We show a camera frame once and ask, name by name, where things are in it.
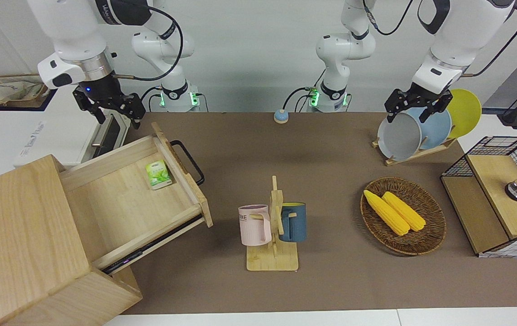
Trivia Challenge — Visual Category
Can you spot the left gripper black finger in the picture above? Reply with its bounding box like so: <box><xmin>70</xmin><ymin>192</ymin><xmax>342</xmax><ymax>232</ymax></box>
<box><xmin>418</xmin><ymin>93</ymin><xmax>453</xmax><ymax>124</ymax></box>
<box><xmin>384</xmin><ymin>101</ymin><xmax>400</xmax><ymax>124</ymax></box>

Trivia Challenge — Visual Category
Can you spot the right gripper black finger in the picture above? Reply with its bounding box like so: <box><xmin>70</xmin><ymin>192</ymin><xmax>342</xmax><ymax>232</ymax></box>
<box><xmin>89</xmin><ymin>105</ymin><xmax>106</xmax><ymax>125</ymax></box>
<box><xmin>126</xmin><ymin>93</ymin><xmax>147</xmax><ymax>130</ymax></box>

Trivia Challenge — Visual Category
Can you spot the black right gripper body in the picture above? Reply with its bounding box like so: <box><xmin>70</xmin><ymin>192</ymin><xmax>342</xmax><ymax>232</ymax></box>
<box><xmin>72</xmin><ymin>75</ymin><xmax>139</xmax><ymax>119</ymax></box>

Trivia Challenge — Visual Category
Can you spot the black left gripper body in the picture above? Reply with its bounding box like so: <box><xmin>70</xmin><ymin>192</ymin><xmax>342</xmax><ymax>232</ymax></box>
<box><xmin>388</xmin><ymin>86</ymin><xmax>450</xmax><ymax>113</ymax></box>

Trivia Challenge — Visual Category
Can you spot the black metal drawer handle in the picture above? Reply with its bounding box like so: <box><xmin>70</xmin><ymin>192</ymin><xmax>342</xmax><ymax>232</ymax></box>
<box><xmin>170</xmin><ymin>139</ymin><xmax>206</xmax><ymax>187</ymax></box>

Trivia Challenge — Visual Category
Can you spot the wooden drawer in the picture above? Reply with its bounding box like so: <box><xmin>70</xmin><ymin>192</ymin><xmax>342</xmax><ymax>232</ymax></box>
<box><xmin>57</xmin><ymin>121</ymin><xmax>214</xmax><ymax>275</ymax></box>

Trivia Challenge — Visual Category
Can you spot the light blue plate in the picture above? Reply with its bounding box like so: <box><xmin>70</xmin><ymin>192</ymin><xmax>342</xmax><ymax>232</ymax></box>
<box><xmin>405</xmin><ymin>106</ymin><xmax>453</xmax><ymax>150</ymax></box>

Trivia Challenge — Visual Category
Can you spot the grey plate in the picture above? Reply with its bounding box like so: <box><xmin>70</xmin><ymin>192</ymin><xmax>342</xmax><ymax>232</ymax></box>
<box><xmin>377</xmin><ymin>112</ymin><xmax>423</xmax><ymax>162</ymax></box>

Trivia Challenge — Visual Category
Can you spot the wooden plate rack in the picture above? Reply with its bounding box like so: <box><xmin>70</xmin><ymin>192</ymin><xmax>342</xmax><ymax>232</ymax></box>
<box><xmin>371</xmin><ymin>135</ymin><xmax>459</xmax><ymax>167</ymax></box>

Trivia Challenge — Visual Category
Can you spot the yellow plate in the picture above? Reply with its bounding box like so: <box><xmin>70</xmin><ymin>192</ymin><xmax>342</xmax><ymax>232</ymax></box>
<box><xmin>446</xmin><ymin>88</ymin><xmax>483</xmax><ymax>139</ymax></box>

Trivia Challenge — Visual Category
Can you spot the white toaster oven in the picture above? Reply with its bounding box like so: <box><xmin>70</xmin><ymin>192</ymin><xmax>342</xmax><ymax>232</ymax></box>
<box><xmin>12</xmin><ymin>106</ymin><xmax>132</xmax><ymax>169</ymax></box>

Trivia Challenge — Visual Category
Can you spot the green tea packet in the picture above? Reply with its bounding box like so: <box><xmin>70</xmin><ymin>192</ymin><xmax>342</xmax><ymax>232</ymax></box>
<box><xmin>145</xmin><ymin>159</ymin><xmax>173</xmax><ymax>190</ymax></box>

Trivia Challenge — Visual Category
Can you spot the dark tray with beige bag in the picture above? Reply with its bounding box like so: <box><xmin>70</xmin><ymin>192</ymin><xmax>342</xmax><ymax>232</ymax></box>
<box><xmin>0</xmin><ymin>74</ymin><xmax>58</xmax><ymax>112</ymax></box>

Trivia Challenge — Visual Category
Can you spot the yellow corn cob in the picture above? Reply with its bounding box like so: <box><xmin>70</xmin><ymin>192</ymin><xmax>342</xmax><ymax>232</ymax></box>
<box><xmin>363</xmin><ymin>189</ymin><xmax>411</xmax><ymax>236</ymax></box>
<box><xmin>381</xmin><ymin>191</ymin><xmax>427</xmax><ymax>233</ymax></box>

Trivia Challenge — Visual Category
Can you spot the brown wicker basket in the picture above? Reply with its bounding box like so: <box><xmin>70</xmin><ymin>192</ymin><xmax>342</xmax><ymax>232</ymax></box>
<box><xmin>360</xmin><ymin>176</ymin><xmax>447</xmax><ymax>257</ymax></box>

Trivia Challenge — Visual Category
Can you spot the dark blue mug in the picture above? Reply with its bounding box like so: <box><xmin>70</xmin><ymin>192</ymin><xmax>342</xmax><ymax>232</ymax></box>
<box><xmin>278</xmin><ymin>202</ymin><xmax>307</xmax><ymax>243</ymax></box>

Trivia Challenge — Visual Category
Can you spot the light wooden cabinet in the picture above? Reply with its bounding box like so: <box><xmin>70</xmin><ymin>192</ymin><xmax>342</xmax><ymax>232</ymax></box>
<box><xmin>0</xmin><ymin>154</ymin><xmax>144</xmax><ymax>326</ymax></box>

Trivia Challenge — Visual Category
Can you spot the pink mug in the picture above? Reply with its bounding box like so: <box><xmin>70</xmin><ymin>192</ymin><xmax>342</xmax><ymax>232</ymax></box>
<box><xmin>238</xmin><ymin>204</ymin><xmax>272</xmax><ymax>247</ymax></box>

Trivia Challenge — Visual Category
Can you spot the brown table mat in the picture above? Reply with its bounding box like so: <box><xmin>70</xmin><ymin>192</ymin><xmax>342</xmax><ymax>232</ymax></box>
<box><xmin>120</xmin><ymin>111</ymin><xmax>517</xmax><ymax>316</ymax></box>

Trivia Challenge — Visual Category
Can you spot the wooden mug tree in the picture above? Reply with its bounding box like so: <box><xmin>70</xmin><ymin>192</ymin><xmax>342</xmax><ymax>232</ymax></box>
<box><xmin>245</xmin><ymin>175</ymin><xmax>300</xmax><ymax>273</ymax></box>

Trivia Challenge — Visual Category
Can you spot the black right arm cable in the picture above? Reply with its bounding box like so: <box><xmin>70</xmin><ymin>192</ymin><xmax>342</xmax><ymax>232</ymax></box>
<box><xmin>116</xmin><ymin>0</ymin><xmax>185</xmax><ymax>82</ymax></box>

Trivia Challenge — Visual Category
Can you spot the black wire wooden shelf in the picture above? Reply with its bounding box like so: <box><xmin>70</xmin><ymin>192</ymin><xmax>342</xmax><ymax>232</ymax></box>
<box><xmin>440</xmin><ymin>135</ymin><xmax>517</xmax><ymax>259</ymax></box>

